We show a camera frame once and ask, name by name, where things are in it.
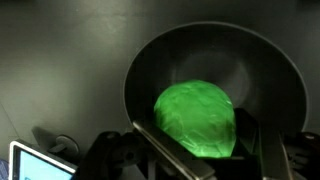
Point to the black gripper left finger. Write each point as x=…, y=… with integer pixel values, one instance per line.
x=160, y=156

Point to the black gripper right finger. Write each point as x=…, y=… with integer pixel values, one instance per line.
x=266, y=160

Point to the green toy apple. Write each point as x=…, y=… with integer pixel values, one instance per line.
x=195, y=116

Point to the black bowl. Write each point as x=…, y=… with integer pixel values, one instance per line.
x=216, y=56

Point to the white framed tablet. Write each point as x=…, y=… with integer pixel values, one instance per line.
x=40, y=163

